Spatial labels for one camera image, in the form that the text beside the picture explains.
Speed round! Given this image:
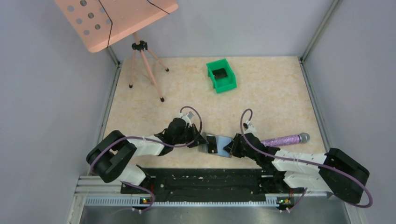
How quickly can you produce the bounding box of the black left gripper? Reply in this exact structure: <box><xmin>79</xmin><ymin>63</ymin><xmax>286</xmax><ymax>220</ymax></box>
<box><xmin>173</xmin><ymin>123</ymin><xmax>208</xmax><ymax>147</ymax></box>

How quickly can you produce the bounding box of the grey card holder wallet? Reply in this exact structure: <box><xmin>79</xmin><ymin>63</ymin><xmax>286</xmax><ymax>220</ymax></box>
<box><xmin>198</xmin><ymin>133</ymin><xmax>233</xmax><ymax>158</ymax></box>

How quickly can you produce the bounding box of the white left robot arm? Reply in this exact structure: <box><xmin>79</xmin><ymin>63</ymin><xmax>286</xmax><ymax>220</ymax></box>
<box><xmin>86</xmin><ymin>118</ymin><xmax>207</xmax><ymax>193</ymax></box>

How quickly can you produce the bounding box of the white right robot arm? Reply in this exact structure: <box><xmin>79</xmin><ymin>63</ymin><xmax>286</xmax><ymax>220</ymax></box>
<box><xmin>223</xmin><ymin>133</ymin><xmax>370</xmax><ymax>204</ymax></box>

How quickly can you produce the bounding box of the green plastic bin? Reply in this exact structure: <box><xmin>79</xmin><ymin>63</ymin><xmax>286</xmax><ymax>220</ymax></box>
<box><xmin>206</xmin><ymin>58</ymin><xmax>237</xmax><ymax>93</ymax></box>

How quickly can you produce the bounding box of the pink music stand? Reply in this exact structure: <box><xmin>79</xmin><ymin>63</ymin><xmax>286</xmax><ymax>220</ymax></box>
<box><xmin>55</xmin><ymin>0</ymin><xmax>178</xmax><ymax>102</ymax></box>

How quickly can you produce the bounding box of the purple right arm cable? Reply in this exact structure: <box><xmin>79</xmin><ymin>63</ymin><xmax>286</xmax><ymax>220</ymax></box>
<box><xmin>240</xmin><ymin>108</ymin><xmax>374</xmax><ymax>208</ymax></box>

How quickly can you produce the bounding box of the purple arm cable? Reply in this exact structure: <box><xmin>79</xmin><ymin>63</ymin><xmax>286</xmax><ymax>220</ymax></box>
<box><xmin>90</xmin><ymin>106</ymin><xmax>204</xmax><ymax>175</ymax></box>
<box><xmin>240</xmin><ymin>108</ymin><xmax>374</xmax><ymax>208</ymax></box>

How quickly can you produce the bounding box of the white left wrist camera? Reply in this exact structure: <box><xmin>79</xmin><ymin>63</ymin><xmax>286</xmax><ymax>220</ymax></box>
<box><xmin>179</xmin><ymin>112</ymin><xmax>194</xmax><ymax>126</ymax></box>

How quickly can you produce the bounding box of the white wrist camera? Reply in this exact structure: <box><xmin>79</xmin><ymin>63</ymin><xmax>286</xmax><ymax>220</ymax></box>
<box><xmin>179</xmin><ymin>112</ymin><xmax>194</xmax><ymax>126</ymax></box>
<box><xmin>243</xmin><ymin>122</ymin><xmax>256</xmax><ymax>134</ymax></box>

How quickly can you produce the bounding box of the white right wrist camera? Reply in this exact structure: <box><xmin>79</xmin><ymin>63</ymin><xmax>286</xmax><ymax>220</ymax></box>
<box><xmin>243</xmin><ymin>122</ymin><xmax>256</xmax><ymax>134</ymax></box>

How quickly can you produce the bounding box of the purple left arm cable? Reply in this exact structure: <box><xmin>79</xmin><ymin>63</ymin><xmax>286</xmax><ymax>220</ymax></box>
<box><xmin>90</xmin><ymin>106</ymin><xmax>204</xmax><ymax>175</ymax></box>

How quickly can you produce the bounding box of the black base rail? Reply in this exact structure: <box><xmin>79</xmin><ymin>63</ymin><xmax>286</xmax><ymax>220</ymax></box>
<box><xmin>120</xmin><ymin>167</ymin><xmax>305</xmax><ymax>203</ymax></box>

